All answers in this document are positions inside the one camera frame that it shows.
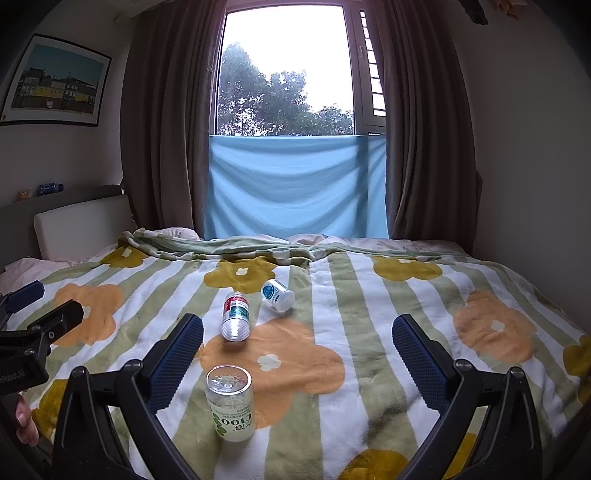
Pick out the white padded headboard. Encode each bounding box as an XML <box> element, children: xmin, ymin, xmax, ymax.
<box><xmin>33</xmin><ymin>194</ymin><xmax>139</xmax><ymax>260</ymax></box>

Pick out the pale bed sheet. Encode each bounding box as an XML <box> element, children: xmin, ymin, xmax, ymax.
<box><xmin>152</xmin><ymin>226</ymin><xmax>467</xmax><ymax>254</ymax></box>

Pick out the dark hanging object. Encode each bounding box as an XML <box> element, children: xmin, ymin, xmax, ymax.
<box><xmin>461</xmin><ymin>0</ymin><xmax>490</xmax><ymax>27</ymax></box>

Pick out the framed wall poster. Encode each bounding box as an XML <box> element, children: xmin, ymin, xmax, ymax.
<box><xmin>0</xmin><ymin>33</ymin><xmax>113</xmax><ymax>127</ymax></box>

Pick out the brown curtain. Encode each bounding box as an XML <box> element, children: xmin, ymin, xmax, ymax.
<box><xmin>360</xmin><ymin>0</ymin><xmax>483</xmax><ymax>243</ymax></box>
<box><xmin>121</xmin><ymin>0</ymin><xmax>227</xmax><ymax>241</ymax></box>

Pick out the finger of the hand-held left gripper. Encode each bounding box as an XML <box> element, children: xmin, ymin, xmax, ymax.
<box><xmin>0</xmin><ymin>281</ymin><xmax>45</xmax><ymax>319</ymax></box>
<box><xmin>0</xmin><ymin>299</ymin><xmax>85</xmax><ymax>360</ymax></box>

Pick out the person's left hand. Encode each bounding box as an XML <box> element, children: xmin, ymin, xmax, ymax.
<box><xmin>13</xmin><ymin>392</ymin><xmax>41</xmax><ymax>448</ymax></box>

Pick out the blue cloth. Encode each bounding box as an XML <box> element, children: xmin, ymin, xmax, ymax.
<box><xmin>204</xmin><ymin>135</ymin><xmax>389</xmax><ymax>240</ymax></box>

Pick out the white pillow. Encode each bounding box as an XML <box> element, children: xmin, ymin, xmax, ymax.
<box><xmin>0</xmin><ymin>257</ymin><xmax>77</xmax><ymax>296</ymax></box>

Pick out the floral striped blanket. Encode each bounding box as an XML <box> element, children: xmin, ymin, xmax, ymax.
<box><xmin>0</xmin><ymin>228</ymin><xmax>591</xmax><ymax>480</ymax></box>

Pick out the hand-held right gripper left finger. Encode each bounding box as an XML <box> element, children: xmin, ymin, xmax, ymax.
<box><xmin>52</xmin><ymin>314</ymin><xmax>205</xmax><ymax>480</ymax></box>

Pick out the window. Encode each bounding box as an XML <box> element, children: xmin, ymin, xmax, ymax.
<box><xmin>215</xmin><ymin>0</ymin><xmax>387</xmax><ymax>138</ymax></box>

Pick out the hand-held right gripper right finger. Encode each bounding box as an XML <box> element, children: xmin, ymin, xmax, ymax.
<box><xmin>392</xmin><ymin>314</ymin><xmax>543</xmax><ymax>480</ymax></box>

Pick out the green white label bottle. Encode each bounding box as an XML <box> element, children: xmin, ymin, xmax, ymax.
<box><xmin>205</xmin><ymin>364</ymin><xmax>256</xmax><ymax>443</ymax></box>

